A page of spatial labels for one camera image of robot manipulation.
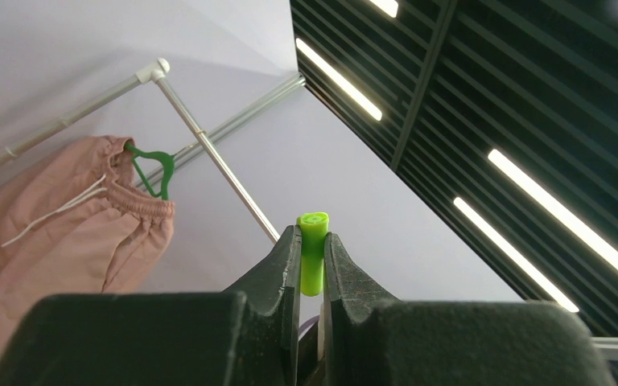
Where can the pink cloth bag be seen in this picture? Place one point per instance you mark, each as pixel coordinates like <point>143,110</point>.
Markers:
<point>75,223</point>

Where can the green marker cap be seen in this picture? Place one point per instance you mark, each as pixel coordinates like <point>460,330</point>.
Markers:
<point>314,228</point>

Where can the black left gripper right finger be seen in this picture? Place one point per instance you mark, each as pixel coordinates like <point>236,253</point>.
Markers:
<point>374,338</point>

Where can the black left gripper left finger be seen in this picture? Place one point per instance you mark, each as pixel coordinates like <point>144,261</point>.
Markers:
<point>246,334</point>

